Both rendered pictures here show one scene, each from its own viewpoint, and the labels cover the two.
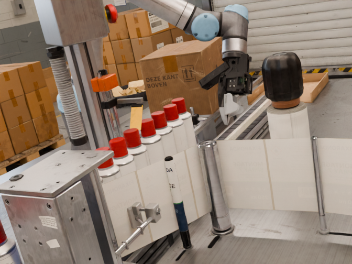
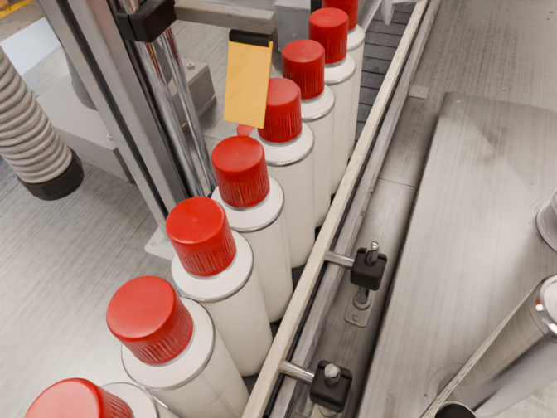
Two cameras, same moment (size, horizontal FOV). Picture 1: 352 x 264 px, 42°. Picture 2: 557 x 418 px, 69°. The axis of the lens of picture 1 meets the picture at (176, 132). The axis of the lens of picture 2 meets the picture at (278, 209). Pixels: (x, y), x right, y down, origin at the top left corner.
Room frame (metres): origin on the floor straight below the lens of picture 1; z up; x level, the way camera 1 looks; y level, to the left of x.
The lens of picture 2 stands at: (0.76, 0.09, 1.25)
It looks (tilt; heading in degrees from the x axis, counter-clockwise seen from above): 52 degrees down; 356
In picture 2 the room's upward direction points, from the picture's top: 7 degrees counter-clockwise
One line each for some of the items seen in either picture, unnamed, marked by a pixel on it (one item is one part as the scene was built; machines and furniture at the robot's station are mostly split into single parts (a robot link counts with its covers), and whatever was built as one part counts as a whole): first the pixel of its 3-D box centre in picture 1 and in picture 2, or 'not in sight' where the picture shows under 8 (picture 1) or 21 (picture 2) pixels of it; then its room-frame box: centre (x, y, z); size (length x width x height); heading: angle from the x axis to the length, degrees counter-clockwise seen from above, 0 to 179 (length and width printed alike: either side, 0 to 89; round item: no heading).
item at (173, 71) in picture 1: (188, 81); not in sight; (1.78, -0.09, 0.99); 0.30 x 0.24 x 0.27; 157
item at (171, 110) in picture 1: (177, 145); (326, 115); (1.08, 0.00, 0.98); 0.05 x 0.05 x 0.20
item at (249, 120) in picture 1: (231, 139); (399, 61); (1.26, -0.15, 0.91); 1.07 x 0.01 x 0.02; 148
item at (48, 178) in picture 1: (56, 170); not in sight; (0.63, 0.18, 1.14); 0.14 x 0.11 x 0.01; 148
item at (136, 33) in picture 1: (156, 57); not in sight; (5.40, 0.04, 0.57); 1.20 x 0.85 x 1.14; 141
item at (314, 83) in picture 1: (288, 88); not in sight; (1.88, -0.50, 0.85); 0.30 x 0.26 x 0.04; 148
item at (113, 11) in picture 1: (109, 14); not in sight; (0.97, 0.08, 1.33); 0.04 x 0.03 x 0.04; 23
